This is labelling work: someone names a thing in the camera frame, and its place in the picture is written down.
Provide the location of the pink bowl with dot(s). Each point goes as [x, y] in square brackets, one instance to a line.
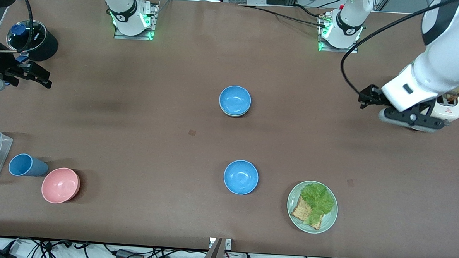
[59, 185]

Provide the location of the blue cup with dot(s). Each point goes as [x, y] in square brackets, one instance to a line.
[26, 165]

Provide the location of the grey camera pole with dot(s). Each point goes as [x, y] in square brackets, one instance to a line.
[213, 256]

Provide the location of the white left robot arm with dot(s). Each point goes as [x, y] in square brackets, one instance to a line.
[450, 49]

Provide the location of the black pot with glass lid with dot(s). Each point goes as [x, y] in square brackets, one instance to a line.
[43, 45]

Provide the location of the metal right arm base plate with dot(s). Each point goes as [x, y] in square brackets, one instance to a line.
[134, 37]

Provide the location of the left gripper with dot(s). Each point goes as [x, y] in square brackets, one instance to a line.
[375, 96]

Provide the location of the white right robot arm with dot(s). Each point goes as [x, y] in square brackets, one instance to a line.
[126, 8]

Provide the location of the blue bowl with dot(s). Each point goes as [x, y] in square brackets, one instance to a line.
[234, 99]
[241, 177]

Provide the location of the black red power strip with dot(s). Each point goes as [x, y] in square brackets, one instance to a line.
[129, 257]

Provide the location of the white toaster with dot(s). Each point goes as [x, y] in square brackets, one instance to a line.
[451, 111]

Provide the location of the green lettuce leaf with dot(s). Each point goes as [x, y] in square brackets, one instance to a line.
[317, 198]

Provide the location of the green plate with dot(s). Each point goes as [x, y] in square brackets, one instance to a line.
[328, 218]

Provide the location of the green bowl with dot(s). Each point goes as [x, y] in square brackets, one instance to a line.
[234, 115]

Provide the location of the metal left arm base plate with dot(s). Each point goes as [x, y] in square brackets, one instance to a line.
[349, 51]

